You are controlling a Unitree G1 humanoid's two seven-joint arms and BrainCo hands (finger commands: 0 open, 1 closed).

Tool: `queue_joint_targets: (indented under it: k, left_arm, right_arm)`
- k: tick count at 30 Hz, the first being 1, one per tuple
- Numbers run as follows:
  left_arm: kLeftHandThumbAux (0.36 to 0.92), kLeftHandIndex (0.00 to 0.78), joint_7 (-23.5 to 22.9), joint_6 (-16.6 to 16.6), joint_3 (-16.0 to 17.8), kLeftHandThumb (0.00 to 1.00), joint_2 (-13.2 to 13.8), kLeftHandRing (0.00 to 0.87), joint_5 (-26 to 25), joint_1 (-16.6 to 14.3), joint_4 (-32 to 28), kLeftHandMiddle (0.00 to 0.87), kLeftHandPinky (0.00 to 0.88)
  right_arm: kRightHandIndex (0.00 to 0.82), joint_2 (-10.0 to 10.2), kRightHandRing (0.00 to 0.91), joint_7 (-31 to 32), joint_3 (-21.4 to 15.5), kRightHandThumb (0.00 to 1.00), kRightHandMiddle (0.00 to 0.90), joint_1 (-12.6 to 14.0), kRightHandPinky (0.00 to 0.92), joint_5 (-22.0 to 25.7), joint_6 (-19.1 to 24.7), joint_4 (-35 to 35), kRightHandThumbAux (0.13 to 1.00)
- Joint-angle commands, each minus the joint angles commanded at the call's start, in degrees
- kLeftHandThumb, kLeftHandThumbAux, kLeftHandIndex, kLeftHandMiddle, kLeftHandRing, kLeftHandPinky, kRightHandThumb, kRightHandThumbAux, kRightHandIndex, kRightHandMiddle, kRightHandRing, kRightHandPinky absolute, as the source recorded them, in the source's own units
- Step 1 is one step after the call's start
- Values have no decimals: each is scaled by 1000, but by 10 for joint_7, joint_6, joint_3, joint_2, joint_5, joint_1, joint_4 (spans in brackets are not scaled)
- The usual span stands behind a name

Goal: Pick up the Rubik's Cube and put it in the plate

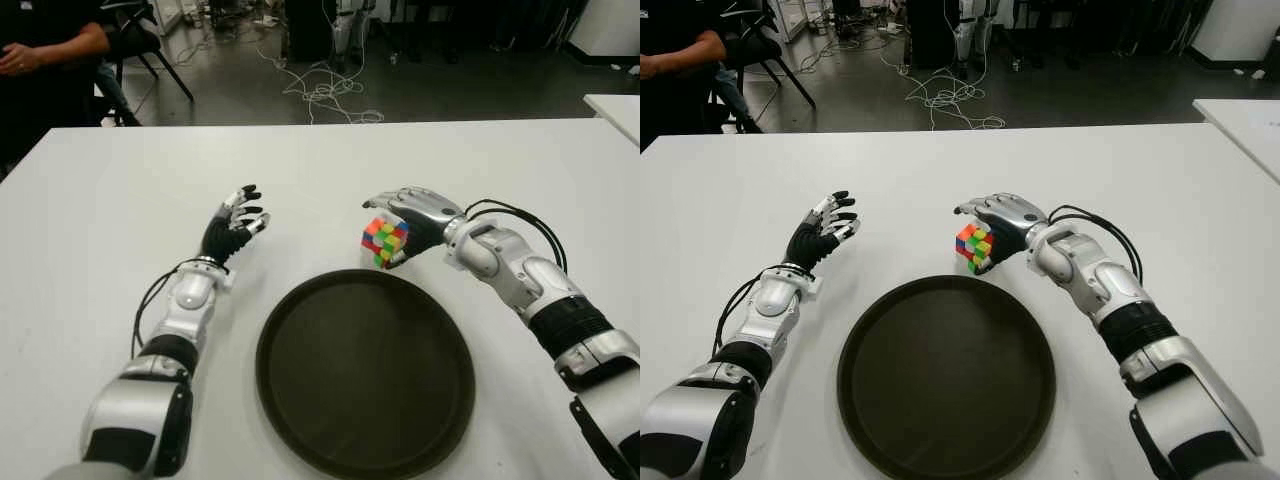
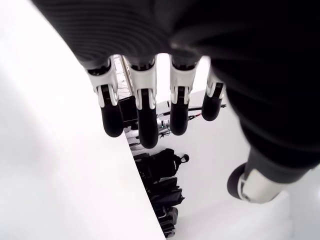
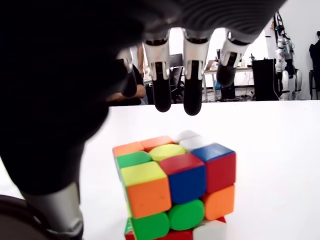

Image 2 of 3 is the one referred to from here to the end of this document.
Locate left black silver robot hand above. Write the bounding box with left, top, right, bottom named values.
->
left=31, top=0, right=320, bottom=205

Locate black backpack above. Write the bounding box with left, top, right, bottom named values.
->
left=133, top=148, right=190, bottom=186

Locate pile of black bags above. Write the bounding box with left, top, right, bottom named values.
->
left=147, top=177, right=186, bottom=235

